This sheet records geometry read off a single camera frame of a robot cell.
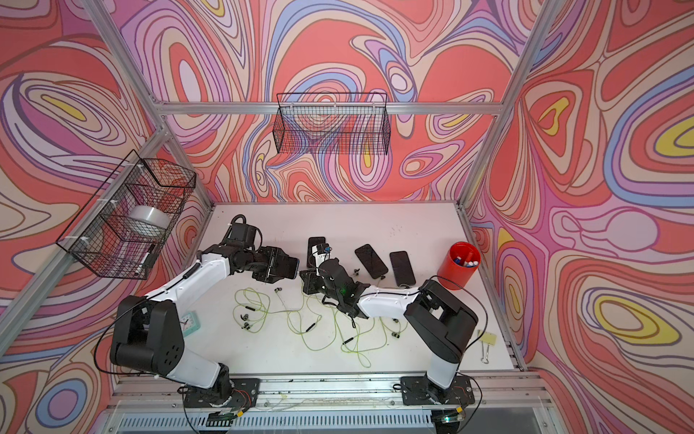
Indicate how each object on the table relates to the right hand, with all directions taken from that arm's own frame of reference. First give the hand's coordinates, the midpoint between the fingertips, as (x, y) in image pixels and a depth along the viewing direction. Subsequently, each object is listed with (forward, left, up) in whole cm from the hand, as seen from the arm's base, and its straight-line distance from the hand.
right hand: (301, 280), depth 84 cm
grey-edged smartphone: (+23, 0, -9) cm, 25 cm away
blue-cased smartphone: (+10, -35, -11) cm, 38 cm away
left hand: (+6, +3, +2) cm, 7 cm away
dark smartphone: (+8, +6, -4) cm, 11 cm away
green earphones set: (-5, +18, -10) cm, 21 cm away
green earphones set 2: (-9, 0, -11) cm, 14 cm away
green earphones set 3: (-17, -16, -11) cm, 25 cm away
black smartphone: (+15, -24, -13) cm, 31 cm away
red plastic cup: (+2, -50, +2) cm, 50 cm away
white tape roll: (+7, +38, +23) cm, 45 cm away
